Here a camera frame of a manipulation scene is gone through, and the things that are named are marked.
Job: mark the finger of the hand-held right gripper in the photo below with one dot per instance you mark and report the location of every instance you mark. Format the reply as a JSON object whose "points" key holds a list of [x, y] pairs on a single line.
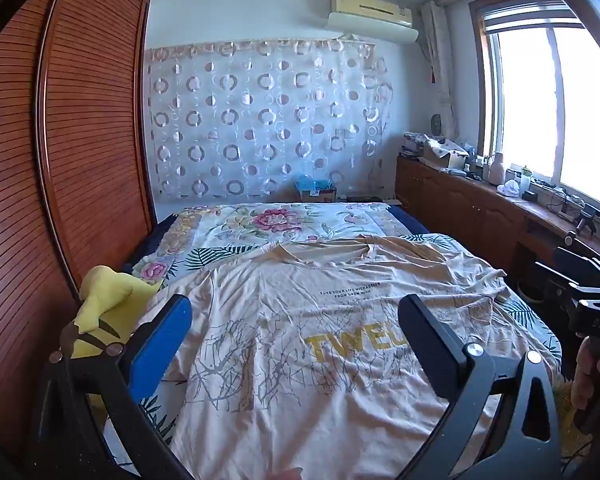
{"points": [[555, 276]]}

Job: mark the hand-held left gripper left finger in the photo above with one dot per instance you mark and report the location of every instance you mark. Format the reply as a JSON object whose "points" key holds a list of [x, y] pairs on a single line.
{"points": [[165, 340]]}

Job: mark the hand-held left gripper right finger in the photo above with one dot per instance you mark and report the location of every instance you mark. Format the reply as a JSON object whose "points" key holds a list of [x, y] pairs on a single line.
{"points": [[430, 350]]}

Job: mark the beige printed t-shirt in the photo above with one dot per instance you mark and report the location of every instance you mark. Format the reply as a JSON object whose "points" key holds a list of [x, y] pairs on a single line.
{"points": [[290, 340]]}

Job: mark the person's right hand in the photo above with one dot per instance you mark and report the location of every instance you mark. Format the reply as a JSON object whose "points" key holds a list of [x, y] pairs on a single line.
{"points": [[582, 375]]}

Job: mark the small black tripod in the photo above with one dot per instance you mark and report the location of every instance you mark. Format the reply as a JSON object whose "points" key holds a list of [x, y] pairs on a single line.
{"points": [[587, 220]]}

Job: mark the yellow plush toy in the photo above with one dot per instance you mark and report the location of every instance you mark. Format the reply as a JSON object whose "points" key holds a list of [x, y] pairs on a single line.
{"points": [[105, 295]]}

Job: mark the leaf print blanket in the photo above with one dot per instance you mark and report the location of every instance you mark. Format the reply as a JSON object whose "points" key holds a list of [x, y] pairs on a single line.
{"points": [[200, 257]]}

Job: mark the yellow patterned cloth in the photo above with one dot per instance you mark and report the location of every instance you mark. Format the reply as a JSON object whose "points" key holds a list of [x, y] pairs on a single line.
{"points": [[562, 402]]}

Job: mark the crumpled white cloth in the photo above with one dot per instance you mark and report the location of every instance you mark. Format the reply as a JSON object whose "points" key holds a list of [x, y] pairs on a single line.
{"points": [[508, 188]]}

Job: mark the long wooden cabinet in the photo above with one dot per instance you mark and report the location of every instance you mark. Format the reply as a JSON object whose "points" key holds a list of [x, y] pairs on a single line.
{"points": [[460, 205]]}

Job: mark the white jug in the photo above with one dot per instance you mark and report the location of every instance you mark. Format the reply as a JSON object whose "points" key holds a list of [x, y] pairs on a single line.
{"points": [[495, 169]]}

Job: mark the open cardboard box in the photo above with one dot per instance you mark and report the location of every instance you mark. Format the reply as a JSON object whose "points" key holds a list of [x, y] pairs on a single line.
{"points": [[442, 157]]}

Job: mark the window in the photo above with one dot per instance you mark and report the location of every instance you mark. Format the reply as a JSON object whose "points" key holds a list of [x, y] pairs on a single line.
{"points": [[525, 100]]}

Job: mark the small cardboard box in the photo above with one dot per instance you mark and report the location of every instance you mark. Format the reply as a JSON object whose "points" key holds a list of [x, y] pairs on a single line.
{"points": [[317, 196]]}

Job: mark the stack of magazines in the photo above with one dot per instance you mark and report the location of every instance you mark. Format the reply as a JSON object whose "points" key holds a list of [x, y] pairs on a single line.
{"points": [[415, 145]]}

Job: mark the dark oval ornament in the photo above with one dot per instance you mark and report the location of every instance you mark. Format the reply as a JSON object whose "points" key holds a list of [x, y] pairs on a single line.
{"points": [[436, 123]]}

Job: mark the circle print sheer curtain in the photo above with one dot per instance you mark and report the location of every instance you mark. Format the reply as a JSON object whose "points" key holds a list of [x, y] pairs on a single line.
{"points": [[260, 125]]}

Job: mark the white window curtain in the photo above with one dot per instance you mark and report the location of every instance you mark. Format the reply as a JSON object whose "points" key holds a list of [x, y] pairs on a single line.
{"points": [[440, 60]]}

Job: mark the white air deflector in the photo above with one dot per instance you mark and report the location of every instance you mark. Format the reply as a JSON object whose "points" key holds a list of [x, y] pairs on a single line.
{"points": [[380, 30]]}

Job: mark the wall air conditioner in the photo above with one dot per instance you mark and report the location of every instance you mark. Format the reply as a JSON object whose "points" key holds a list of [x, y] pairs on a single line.
{"points": [[370, 6]]}

